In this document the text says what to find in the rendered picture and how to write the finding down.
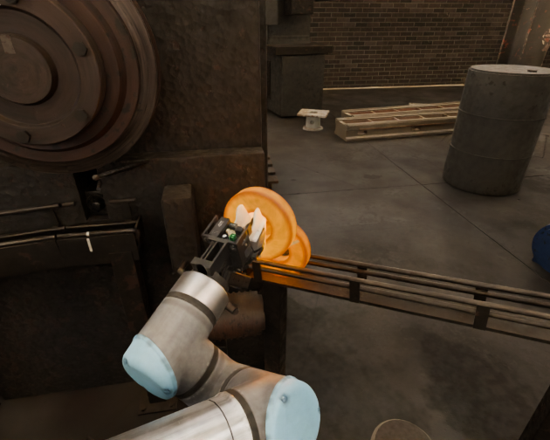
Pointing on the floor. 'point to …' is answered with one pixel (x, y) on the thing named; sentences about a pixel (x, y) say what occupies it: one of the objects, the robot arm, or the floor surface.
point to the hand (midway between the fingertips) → (258, 216)
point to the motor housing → (244, 324)
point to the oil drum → (498, 127)
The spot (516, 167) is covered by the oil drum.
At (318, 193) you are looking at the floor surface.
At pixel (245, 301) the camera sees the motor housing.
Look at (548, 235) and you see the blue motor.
